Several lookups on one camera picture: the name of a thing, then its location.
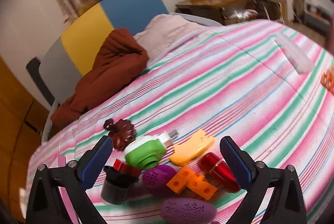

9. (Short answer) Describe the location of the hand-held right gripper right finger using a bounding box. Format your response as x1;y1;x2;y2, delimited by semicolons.
220;136;307;224

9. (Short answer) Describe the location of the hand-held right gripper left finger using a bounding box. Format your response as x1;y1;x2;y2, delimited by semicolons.
25;135;114;224

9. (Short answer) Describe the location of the red translucent toy piece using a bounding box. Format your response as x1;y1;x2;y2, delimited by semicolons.
198;152;241;193

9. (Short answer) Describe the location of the red plastic toy piece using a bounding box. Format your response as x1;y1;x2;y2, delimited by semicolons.
113;159;143;177

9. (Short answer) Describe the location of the clear vial black cap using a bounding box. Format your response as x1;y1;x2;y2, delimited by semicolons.
100;165;139;206

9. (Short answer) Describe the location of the dark brown pumpkin toy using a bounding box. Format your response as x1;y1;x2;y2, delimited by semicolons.
104;118;137;151

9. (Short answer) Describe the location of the orange block with holes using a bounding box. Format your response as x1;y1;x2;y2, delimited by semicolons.
166;166;218;200

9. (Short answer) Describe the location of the green white toy camera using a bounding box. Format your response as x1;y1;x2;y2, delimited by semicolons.
124;129;179;170

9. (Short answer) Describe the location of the yellow plastic toy piece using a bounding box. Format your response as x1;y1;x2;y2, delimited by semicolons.
170;129;216;167

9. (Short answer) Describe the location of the purple perforated toy cup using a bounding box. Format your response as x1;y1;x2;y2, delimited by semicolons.
142;165;177;197

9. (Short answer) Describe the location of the purple oval embossed toy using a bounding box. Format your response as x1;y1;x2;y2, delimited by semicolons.
160;197;218;224

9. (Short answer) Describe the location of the white rectangular tray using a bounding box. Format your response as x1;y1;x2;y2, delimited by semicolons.
273;32;315;73

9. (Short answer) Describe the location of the striped pink green bed sheet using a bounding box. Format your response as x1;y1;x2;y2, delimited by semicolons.
26;19;334;224

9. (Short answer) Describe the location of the wooden wardrobe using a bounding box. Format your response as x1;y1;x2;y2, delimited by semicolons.
0;57;50;224

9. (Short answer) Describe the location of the brown quilted blanket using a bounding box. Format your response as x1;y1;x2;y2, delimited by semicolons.
50;28;149;130

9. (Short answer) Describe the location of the orange patterned object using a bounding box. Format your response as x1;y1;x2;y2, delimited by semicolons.
320;65;334;96

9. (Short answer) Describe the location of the grey yellow blue headboard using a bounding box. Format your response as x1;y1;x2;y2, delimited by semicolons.
39;0;170;110

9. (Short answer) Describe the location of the pale pink pillow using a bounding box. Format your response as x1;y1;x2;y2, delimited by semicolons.
133;14;222;68

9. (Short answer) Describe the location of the wooden desk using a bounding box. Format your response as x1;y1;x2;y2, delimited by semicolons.
175;0;257;26

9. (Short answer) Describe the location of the white bed rail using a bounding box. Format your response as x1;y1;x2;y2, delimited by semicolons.
42;100;59;141

